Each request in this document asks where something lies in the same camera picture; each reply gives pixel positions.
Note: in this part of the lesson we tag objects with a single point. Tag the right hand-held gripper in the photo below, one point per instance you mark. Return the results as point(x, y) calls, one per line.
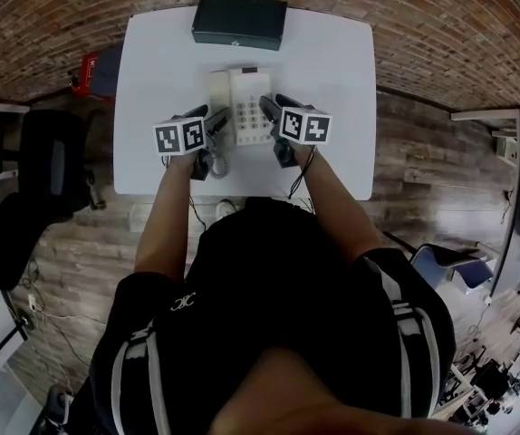
point(305, 127)

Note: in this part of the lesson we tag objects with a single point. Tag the black equipment cluster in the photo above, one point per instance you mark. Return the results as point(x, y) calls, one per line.
point(486, 383)

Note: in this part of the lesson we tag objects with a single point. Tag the person's left forearm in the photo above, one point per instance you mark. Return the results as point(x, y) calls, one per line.
point(165, 225)

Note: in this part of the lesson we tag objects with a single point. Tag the black jacket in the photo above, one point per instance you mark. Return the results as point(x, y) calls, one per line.
point(2, 243)

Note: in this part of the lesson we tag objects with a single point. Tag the dark blue bin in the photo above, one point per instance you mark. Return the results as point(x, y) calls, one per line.
point(107, 75)

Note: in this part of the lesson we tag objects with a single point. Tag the blue-grey chair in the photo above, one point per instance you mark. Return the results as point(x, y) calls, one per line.
point(473, 274)

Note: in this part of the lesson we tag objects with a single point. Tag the person's white shoe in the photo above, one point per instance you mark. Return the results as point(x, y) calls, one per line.
point(224, 209)

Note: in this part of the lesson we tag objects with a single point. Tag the black rectangular box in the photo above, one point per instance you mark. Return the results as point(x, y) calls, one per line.
point(239, 18)

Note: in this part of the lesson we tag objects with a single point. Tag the white desk telephone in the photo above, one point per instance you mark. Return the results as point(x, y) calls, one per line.
point(248, 107)

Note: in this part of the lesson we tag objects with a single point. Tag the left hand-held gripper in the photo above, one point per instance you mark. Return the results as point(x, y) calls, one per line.
point(178, 136)

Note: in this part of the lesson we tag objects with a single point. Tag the black office chair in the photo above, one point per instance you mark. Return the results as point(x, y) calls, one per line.
point(47, 152)

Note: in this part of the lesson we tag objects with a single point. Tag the red box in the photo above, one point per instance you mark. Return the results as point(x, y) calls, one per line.
point(85, 77)

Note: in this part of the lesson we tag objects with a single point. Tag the person's black shirt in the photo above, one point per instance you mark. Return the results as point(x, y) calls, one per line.
point(264, 279)

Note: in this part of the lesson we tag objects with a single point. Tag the person's right forearm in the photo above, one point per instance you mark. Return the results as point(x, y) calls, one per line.
point(337, 206)

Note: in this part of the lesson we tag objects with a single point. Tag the white desk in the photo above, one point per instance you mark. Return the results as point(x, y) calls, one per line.
point(486, 115)

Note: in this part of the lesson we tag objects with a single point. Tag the person's face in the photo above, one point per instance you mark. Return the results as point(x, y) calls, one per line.
point(310, 397)

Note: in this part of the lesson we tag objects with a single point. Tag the white power strip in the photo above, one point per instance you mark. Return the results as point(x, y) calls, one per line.
point(32, 302)

